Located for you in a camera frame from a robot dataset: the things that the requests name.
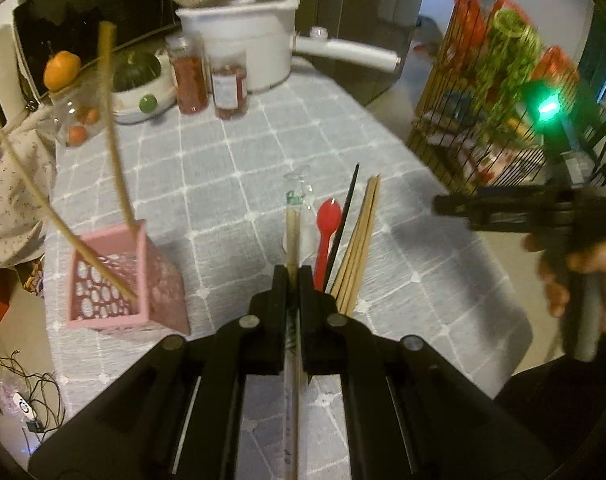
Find white ceramic bowl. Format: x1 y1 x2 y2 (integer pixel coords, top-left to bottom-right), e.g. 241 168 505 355
110 50 178 126

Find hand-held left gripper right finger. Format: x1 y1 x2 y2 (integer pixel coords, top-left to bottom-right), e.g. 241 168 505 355
299 267 558 480

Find short labelled spice jar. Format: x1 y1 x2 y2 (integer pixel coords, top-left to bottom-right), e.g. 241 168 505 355
209 50 248 120

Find green pumpkin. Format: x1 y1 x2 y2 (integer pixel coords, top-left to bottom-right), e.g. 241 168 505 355
113 52 162 92

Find wire snack rack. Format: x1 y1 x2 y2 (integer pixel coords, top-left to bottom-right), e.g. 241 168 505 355
408 0 606 196

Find glass jar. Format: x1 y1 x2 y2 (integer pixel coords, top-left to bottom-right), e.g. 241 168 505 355
48 85 116 150

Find orange snack packet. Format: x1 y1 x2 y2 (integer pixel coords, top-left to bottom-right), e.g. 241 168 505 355
538 47 581 91
453 0 488 61

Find white plastic spoon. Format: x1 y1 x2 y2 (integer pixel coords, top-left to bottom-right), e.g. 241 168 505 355
300 210 320 267

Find black floor cables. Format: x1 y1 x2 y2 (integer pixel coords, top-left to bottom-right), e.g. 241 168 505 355
0 340 66 436

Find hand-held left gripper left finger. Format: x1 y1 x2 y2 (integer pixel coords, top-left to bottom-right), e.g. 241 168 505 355
28 265 290 480

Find plastic-wrapped wooden chopsticks pair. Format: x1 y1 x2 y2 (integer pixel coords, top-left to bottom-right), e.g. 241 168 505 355
282 164 314 480

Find grey checked tablecloth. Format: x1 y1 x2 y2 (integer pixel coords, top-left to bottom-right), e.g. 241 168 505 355
43 57 534 480

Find large orange fruit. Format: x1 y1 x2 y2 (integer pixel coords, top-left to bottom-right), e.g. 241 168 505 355
44 51 82 92

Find black microwave oven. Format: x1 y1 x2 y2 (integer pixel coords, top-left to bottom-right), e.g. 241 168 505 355
13 0 181 106

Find white power adapter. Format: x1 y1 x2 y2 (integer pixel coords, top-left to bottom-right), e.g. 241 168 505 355
10 392 38 421

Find black chopstick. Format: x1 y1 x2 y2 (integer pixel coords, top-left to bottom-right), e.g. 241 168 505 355
323 162 361 295

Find white electric pot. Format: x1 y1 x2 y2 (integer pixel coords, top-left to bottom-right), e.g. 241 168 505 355
175 0 401 96

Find tall red spice jar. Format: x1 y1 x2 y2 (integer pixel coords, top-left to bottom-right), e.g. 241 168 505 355
165 34 211 115

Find grey refrigerator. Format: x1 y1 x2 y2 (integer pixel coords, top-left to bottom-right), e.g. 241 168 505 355
318 0 428 106

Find floral shelf cover cloth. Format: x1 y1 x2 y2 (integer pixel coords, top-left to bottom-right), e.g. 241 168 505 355
0 105 58 268

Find red plastic spoon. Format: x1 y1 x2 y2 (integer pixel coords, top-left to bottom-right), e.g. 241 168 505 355
313 198 342 293

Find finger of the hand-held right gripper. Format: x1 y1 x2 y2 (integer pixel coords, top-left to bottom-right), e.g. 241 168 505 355
434 193 484 232

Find pink perforated utensil holder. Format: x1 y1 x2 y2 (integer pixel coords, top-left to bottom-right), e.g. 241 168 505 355
65 219 191 337

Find person's right hand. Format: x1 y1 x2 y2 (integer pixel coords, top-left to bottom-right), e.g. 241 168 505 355
524 234 606 318

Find green snack bag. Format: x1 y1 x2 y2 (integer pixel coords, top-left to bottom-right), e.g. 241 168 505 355
478 7 544 126

